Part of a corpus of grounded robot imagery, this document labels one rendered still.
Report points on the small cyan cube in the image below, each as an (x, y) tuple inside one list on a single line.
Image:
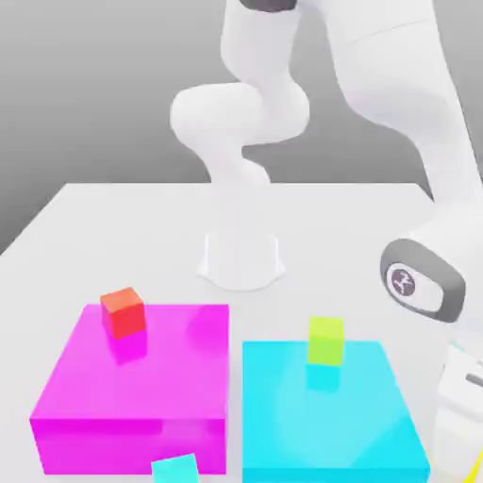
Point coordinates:
[(175, 469)]

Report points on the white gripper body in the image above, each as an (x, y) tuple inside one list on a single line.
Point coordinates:
[(458, 411)]

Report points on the large cyan box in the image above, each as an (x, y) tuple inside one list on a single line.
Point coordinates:
[(332, 419)]

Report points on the small yellow cube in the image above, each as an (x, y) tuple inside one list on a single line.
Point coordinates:
[(476, 471)]

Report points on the large magenta box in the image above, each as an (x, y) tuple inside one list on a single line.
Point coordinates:
[(124, 392)]

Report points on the small green cube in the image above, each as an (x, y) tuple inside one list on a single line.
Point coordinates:
[(325, 341)]

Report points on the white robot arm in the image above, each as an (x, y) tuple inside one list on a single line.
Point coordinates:
[(392, 94)]

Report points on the small red cube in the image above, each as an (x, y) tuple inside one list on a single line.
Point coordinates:
[(123, 314)]

